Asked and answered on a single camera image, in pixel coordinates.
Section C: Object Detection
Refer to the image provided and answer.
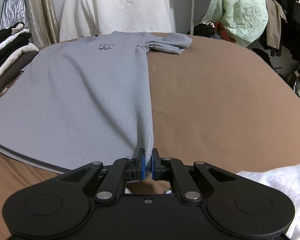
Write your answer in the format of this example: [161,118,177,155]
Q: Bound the stack of folded clothes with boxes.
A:
[0,22,39,102]

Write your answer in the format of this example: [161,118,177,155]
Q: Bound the grey knit cardigan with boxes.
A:
[189,0,218,27]

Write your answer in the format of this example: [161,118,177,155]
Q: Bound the hanging dark clothes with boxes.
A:
[252,0,300,80]

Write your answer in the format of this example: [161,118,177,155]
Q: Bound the brown hanging garment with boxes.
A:
[265,0,288,50]

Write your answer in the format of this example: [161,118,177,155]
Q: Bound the white pole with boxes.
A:
[190,0,197,34]

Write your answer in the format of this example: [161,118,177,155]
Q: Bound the mint green quilted jacket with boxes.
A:
[205,0,269,48]

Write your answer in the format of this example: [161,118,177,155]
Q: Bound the beige curtain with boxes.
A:
[22,0,60,47]

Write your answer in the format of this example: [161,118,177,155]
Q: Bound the person's white sweatshirt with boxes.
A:
[236,163,300,240]

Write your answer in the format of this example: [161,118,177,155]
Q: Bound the grey waffle t-shirt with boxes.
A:
[0,31,193,180]

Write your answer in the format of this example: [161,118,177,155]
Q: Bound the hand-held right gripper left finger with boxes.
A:
[60,148,147,204]

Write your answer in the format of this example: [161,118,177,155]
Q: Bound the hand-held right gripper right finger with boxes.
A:
[151,148,237,204]

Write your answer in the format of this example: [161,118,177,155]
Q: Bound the white fleece robe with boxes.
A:
[59,0,177,42]

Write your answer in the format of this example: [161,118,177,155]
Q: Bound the red garment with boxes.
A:
[214,22,234,42]

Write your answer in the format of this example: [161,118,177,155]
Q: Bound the black printed garment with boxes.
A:
[194,22,217,37]

